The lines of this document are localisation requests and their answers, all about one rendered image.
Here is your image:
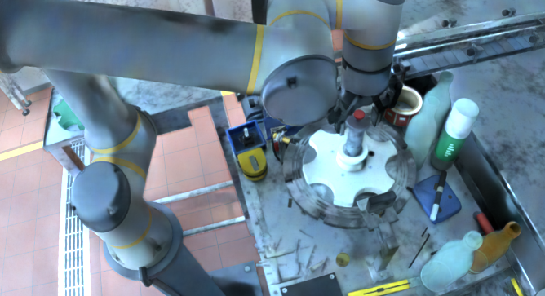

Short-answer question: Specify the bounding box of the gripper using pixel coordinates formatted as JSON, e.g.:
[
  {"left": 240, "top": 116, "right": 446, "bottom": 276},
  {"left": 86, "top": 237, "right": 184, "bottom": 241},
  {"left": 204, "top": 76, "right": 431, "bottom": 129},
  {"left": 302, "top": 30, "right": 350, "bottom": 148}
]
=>
[{"left": 330, "top": 74, "right": 405, "bottom": 135}]

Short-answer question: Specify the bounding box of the grey spindle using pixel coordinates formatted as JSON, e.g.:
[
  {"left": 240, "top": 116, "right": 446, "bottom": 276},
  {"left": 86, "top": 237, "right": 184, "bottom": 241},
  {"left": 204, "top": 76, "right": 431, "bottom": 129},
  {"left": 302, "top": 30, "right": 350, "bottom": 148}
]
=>
[{"left": 342, "top": 117, "right": 370, "bottom": 158}]

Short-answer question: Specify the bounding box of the white wheel hub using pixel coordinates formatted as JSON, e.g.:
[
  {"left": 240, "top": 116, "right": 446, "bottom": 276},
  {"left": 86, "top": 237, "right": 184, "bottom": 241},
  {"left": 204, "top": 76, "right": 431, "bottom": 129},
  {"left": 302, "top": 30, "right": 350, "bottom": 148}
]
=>
[{"left": 335, "top": 148, "right": 370, "bottom": 173}]

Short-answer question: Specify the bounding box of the white starwheel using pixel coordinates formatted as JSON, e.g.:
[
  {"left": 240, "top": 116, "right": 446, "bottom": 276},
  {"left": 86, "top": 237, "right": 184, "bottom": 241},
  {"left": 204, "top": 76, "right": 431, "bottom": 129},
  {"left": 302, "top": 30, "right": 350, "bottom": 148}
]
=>
[{"left": 301, "top": 127, "right": 410, "bottom": 208}]

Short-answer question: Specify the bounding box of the yellow and red index plunger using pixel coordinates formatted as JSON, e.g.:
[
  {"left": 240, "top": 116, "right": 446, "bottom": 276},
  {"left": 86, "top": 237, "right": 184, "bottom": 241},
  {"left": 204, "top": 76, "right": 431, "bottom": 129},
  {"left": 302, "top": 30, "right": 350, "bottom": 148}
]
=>
[{"left": 271, "top": 128, "right": 295, "bottom": 153}]

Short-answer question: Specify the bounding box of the steel labeller table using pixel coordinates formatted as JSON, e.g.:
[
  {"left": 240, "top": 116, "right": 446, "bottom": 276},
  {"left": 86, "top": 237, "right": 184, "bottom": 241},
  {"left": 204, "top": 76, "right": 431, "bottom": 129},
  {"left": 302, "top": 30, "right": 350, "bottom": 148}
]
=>
[{"left": 220, "top": 72, "right": 545, "bottom": 296}]

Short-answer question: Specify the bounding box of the green starwheel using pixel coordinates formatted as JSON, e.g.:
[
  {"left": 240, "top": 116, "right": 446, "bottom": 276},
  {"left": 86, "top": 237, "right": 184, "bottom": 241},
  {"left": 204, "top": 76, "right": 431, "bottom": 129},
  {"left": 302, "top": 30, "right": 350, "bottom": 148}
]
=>
[{"left": 52, "top": 98, "right": 86, "bottom": 132}]

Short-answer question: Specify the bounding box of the red and white tape roll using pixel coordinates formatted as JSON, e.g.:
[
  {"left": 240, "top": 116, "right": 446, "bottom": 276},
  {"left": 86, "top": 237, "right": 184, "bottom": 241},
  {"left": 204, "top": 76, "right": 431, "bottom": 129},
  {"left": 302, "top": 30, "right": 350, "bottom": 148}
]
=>
[{"left": 382, "top": 86, "right": 423, "bottom": 128}]

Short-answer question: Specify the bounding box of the pale green clear bottle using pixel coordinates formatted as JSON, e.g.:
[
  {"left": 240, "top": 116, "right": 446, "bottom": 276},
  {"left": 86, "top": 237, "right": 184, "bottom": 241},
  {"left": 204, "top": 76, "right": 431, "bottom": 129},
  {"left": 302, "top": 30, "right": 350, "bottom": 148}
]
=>
[
  {"left": 419, "top": 230, "right": 485, "bottom": 293},
  {"left": 403, "top": 70, "right": 455, "bottom": 170}
]

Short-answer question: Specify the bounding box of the green and white spray can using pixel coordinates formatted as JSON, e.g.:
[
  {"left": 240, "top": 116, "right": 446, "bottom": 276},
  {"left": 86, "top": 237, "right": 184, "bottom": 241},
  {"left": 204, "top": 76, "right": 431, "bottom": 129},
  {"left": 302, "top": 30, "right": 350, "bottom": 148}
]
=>
[{"left": 429, "top": 97, "right": 481, "bottom": 172}]

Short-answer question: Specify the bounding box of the dark grey block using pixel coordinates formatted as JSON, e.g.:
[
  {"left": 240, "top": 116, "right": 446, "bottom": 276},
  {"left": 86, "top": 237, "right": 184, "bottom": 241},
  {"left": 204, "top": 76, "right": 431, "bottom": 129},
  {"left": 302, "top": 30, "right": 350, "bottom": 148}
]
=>
[{"left": 366, "top": 190, "right": 399, "bottom": 216}]

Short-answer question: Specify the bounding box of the black and white marker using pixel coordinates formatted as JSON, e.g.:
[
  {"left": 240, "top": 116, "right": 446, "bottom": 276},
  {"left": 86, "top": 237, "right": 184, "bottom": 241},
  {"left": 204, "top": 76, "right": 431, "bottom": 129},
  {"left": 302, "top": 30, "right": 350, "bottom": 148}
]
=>
[{"left": 428, "top": 170, "right": 449, "bottom": 223}]

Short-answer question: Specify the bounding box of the yellow tape measure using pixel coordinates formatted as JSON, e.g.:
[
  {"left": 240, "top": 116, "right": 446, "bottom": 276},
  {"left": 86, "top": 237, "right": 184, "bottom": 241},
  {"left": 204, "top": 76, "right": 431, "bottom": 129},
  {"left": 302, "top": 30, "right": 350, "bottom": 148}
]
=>
[{"left": 236, "top": 148, "right": 268, "bottom": 183}]

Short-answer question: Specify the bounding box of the blue pad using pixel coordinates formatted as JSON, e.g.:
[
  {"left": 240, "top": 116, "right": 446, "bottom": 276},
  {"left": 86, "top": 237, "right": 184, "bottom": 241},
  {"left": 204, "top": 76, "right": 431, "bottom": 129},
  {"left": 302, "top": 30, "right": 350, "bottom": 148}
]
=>
[{"left": 411, "top": 173, "right": 463, "bottom": 225}]

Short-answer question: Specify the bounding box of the blue box with black knob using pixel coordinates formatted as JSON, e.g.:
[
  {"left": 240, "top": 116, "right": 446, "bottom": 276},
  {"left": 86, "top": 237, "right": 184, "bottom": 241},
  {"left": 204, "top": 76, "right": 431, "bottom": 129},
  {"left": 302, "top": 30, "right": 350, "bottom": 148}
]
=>
[{"left": 224, "top": 120, "right": 268, "bottom": 157}]

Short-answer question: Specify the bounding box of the thin black rod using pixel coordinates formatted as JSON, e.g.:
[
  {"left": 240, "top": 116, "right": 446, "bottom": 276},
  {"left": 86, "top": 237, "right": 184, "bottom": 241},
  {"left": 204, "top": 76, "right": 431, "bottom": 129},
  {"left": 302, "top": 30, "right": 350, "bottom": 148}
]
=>
[{"left": 407, "top": 232, "right": 432, "bottom": 270}]

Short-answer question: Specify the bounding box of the black plate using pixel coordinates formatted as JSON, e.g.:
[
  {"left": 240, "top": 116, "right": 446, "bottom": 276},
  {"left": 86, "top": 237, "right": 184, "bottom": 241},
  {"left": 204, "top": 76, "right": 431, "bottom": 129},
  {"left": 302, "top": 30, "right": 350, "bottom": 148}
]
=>
[{"left": 280, "top": 272, "right": 344, "bottom": 296}]

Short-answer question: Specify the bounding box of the amber bottle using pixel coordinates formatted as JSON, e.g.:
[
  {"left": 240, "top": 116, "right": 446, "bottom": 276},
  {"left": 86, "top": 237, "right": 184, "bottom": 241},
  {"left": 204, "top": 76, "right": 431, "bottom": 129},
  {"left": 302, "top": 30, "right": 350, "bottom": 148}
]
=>
[{"left": 467, "top": 220, "right": 522, "bottom": 275}]

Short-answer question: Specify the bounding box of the steel floor drain grate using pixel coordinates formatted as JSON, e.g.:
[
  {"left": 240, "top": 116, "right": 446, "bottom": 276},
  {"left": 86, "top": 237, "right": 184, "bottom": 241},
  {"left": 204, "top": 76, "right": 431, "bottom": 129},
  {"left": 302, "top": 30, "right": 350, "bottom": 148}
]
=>
[{"left": 57, "top": 135, "right": 91, "bottom": 296}]

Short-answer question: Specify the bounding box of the clear grey guide ring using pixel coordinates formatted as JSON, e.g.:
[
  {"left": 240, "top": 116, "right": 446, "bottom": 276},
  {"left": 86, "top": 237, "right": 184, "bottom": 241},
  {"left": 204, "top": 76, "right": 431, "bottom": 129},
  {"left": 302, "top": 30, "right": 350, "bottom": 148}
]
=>
[{"left": 281, "top": 120, "right": 418, "bottom": 230}]

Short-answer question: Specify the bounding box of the steel conveyor rail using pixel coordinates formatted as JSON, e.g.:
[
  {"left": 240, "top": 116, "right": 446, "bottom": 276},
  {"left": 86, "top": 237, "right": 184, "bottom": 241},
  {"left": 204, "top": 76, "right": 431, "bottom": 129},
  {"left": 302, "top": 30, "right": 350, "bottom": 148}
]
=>
[{"left": 392, "top": 7, "right": 545, "bottom": 81}]

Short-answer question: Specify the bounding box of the red-handled tool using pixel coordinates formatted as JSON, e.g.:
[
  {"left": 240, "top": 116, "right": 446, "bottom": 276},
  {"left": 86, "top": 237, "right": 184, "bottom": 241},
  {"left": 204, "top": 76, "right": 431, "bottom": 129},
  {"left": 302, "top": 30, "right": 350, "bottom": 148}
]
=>
[{"left": 472, "top": 210, "right": 496, "bottom": 236}]

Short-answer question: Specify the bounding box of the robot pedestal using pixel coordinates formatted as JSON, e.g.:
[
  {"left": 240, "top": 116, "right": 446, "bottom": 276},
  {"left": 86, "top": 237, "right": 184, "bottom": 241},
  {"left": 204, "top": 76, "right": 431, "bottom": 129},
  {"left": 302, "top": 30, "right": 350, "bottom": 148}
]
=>
[{"left": 138, "top": 244, "right": 227, "bottom": 296}]

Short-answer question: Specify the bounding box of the white wheeled frame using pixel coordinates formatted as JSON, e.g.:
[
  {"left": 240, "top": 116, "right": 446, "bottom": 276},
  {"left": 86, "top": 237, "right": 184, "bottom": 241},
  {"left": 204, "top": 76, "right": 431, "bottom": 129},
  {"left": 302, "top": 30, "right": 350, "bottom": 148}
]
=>
[{"left": 0, "top": 64, "right": 54, "bottom": 118}]

